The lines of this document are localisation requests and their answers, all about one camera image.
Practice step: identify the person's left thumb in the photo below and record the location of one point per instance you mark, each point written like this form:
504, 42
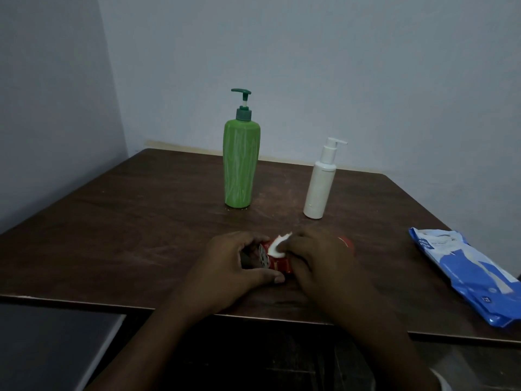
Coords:
265, 276

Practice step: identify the red bottle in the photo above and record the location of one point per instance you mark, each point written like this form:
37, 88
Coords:
281, 260

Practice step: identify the blue wet wipes packet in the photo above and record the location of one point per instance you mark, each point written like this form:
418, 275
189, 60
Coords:
464, 272

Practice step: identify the white pump bottle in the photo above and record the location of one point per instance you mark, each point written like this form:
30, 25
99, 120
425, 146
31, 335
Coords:
320, 187

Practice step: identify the green pump bottle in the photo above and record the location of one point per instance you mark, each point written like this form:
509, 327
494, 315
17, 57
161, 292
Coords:
241, 158

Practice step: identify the person's right hand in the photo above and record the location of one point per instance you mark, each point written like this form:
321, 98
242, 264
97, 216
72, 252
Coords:
325, 268

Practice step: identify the white sleeve cuff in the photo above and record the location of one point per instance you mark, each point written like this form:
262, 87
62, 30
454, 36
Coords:
443, 380

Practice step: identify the person's left forearm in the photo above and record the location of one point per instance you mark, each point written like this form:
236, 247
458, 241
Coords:
150, 346

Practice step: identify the grey chair seat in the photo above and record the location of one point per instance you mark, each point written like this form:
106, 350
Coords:
49, 346

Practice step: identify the person's left hand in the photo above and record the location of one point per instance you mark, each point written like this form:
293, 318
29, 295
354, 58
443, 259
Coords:
222, 272

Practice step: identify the person's right fingers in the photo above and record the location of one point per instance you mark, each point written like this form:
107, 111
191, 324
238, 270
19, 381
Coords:
295, 250

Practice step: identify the person's right forearm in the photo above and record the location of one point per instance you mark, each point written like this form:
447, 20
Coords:
378, 350

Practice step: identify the white cotton pad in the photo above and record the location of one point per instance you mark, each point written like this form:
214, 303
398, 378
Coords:
278, 244

